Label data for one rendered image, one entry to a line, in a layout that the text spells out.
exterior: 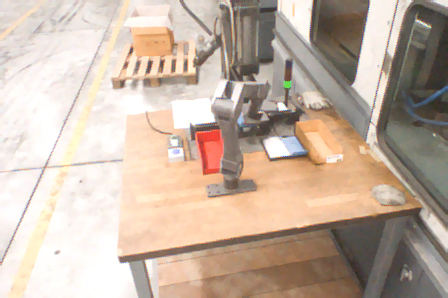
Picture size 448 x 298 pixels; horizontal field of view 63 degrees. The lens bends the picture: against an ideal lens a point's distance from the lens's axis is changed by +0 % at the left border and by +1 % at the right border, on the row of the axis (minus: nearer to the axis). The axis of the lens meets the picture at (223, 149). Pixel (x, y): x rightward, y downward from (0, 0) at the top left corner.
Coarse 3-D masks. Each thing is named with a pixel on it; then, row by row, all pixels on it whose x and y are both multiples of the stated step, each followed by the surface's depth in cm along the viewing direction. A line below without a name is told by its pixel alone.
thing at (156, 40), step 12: (132, 12) 474; (144, 12) 501; (156, 12) 502; (168, 12) 468; (132, 24) 455; (144, 24) 455; (156, 24) 456; (168, 24) 457; (144, 36) 467; (156, 36) 467; (168, 36) 469; (144, 48) 476; (156, 48) 477; (168, 48) 478
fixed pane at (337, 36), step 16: (320, 0) 236; (336, 0) 212; (352, 0) 193; (320, 16) 239; (336, 16) 214; (352, 16) 194; (320, 32) 241; (336, 32) 216; (352, 32) 196; (320, 48) 244; (336, 48) 218; (352, 48) 198; (336, 64) 220; (352, 64) 199
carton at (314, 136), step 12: (312, 120) 176; (300, 132) 172; (312, 132) 179; (324, 132) 173; (312, 144) 160; (324, 144) 171; (336, 144) 162; (312, 156) 160; (324, 156) 163; (336, 156) 159
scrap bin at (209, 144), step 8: (200, 136) 174; (208, 136) 175; (216, 136) 175; (200, 144) 174; (208, 144) 174; (216, 144) 174; (200, 152) 160; (208, 152) 169; (216, 152) 168; (200, 160) 159; (208, 160) 164; (216, 160) 163; (208, 168) 159; (216, 168) 155
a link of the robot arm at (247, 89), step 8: (224, 80) 125; (224, 88) 124; (232, 88) 126; (240, 88) 122; (248, 88) 133; (256, 88) 139; (216, 96) 124; (232, 96) 122; (240, 96) 122; (248, 96) 135; (256, 96) 140; (240, 104) 124; (232, 112) 121; (240, 112) 126
